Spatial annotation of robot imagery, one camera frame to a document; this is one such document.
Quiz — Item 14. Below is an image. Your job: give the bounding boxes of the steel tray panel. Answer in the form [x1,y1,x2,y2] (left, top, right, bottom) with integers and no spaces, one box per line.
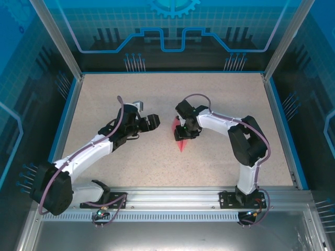
[15,203,328,251]

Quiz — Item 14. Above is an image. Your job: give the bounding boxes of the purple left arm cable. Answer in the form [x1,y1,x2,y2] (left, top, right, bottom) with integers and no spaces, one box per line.
[38,95,130,229]

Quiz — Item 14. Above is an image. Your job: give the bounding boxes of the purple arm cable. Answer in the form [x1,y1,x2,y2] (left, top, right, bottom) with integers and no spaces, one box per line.
[38,95,130,229]
[182,93,271,227]

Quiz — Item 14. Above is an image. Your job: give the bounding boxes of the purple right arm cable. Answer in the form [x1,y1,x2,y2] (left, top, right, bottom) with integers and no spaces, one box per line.
[182,93,271,227]

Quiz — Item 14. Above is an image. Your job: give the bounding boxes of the aluminium mounting rail beam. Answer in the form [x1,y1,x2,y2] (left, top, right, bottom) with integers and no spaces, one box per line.
[33,186,314,210]

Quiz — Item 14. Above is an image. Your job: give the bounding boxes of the aluminium side rail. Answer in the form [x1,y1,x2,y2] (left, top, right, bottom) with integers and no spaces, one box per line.
[263,74,302,190]
[43,74,84,190]

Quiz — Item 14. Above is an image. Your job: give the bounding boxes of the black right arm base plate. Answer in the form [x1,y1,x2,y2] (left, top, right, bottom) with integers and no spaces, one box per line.
[219,190,268,210]

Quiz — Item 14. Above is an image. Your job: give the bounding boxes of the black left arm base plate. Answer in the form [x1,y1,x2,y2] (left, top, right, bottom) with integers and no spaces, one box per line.
[80,192,128,210]

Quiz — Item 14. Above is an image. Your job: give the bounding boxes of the slotted grey cable duct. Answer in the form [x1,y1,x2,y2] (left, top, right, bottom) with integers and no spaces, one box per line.
[41,212,306,223]

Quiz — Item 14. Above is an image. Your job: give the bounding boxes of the aluminium frame post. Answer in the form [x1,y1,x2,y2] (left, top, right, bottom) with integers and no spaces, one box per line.
[28,0,84,81]
[263,0,315,81]

